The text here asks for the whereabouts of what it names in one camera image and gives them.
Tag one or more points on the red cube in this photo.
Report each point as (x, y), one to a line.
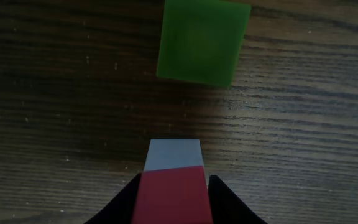
(172, 196)

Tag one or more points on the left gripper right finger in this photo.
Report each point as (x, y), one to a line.
(228, 208)

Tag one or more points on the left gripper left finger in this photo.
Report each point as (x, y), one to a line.
(121, 208)

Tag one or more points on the green cube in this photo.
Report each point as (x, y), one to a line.
(200, 40)

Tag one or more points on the white cube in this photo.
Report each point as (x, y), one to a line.
(173, 154)

